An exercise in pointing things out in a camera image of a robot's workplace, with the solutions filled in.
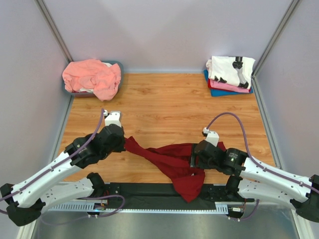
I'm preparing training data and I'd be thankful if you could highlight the aluminium frame post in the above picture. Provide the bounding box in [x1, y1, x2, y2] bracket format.
[251, 0, 303, 75]
[35, 0, 73, 62]

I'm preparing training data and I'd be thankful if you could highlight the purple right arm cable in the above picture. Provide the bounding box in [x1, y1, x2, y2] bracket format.
[205, 112, 319, 195]

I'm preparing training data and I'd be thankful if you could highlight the blue-grey laundry basket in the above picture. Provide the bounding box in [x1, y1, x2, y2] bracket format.
[61, 60, 124, 98]

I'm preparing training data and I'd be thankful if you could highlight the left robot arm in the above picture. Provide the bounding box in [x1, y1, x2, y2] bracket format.
[0, 124, 125, 227]

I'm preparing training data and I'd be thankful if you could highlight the right aluminium frame post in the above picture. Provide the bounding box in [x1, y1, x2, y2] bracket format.
[251, 0, 303, 75]

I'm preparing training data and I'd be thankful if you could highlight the blue folded t-shirt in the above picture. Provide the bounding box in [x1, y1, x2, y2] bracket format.
[203, 70, 254, 97]

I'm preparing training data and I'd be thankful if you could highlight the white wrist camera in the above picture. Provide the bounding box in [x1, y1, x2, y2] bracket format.
[202, 127, 219, 146]
[103, 110, 122, 128]

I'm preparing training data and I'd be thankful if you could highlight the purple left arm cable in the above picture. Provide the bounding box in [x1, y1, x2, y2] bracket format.
[0, 108, 105, 215]

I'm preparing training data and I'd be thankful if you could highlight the black base mat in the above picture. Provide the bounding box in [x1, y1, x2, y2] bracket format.
[104, 183, 245, 210]

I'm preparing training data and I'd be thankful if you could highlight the pink crumpled t-shirt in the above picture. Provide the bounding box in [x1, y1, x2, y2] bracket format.
[61, 58, 122, 102]

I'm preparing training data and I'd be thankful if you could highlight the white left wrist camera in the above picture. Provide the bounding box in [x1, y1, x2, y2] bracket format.
[103, 110, 122, 128]

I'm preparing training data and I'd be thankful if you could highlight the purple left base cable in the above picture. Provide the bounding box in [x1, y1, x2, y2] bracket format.
[39, 194, 126, 226]

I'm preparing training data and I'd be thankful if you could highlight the white folded printed t-shirt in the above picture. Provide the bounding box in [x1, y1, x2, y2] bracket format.
[206, 56, 255, 89]

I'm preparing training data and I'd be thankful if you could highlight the red folded t-shirt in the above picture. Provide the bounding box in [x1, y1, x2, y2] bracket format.
[207, 79, 212, 89]

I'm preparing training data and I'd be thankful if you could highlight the left aluminium frame post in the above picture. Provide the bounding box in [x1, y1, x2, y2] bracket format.
[35, 0, 73, 62]

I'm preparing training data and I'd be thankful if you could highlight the dark red t-shirt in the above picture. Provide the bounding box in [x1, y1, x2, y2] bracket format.
[124, 135, 226, 204]

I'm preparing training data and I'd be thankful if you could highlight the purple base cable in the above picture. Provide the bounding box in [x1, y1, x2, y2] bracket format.
[39, 194, 126, 226]
[226, 199, 261, 222]

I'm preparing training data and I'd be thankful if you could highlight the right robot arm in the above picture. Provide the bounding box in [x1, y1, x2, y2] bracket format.
[190, 140, 319, 223]

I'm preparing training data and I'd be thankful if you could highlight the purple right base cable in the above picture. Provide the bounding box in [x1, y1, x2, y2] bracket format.
[226, 199, 261, 222]

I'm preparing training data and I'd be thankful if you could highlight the pink folded t-shirt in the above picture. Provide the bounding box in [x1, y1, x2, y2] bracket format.
[210, 79, 252, 94]

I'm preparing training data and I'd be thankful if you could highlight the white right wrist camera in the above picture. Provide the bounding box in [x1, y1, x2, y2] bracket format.
[202, 127, 219, 146]

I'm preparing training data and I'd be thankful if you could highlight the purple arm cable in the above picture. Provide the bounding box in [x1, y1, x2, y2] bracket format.
[0, 108, 105, 215]
[205, 112, 319, 195]

